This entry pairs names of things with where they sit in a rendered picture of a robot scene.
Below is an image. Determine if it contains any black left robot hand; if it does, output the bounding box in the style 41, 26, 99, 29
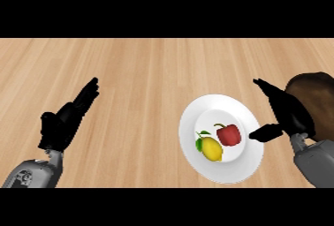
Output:
37, 77, 100, 153

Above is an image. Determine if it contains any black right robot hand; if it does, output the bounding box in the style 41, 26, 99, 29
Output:
248, 78, 318, 144

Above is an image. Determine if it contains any dark brown pan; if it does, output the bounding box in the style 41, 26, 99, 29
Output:
284, 72, 334, 143

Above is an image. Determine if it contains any red bell pepper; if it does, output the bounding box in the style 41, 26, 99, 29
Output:
213, 123, 242, 147

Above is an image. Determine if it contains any white round plate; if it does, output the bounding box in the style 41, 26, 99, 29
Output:
177, 94, 266, 185

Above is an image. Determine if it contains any yellow lemon with leaves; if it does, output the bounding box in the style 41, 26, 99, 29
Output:
195, 130, 224, 162

